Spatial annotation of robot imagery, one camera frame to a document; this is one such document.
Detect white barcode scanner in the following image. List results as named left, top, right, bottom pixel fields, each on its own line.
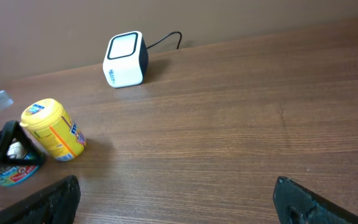
left=103, top=31, right=149, bottom=88

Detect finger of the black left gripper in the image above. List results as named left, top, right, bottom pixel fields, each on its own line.
left=0, top=121, right=45, bottom=171

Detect tin can with pull tab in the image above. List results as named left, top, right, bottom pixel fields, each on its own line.
left=0, top=141, right=40, bottom=187

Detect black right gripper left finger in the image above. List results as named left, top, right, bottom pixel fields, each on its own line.
left=0, top=175, right=81, bottom=224

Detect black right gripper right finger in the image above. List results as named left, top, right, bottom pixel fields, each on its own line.
left=273, top=176, right=358, bottom=224

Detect yellow candy jar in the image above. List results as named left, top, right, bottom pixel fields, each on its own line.
left=20, top=98, right=86, bottom=162

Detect black scanner cable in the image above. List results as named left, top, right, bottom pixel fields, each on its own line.
left=146, top=30, right=183, bottom=50

